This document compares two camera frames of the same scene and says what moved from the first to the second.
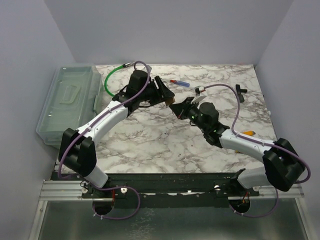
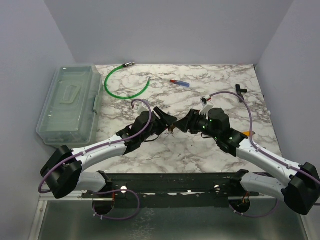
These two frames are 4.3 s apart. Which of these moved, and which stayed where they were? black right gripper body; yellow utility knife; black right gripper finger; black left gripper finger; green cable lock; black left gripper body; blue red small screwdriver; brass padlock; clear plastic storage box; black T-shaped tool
Moved: black left gripper finger; brass padlock; black left gripper body; black right gripper body; black right gripper finger
Stayed: black T-shaped tool; yellow utility knife; blue red small screwdriver; green cable lock; clear plastic storage box
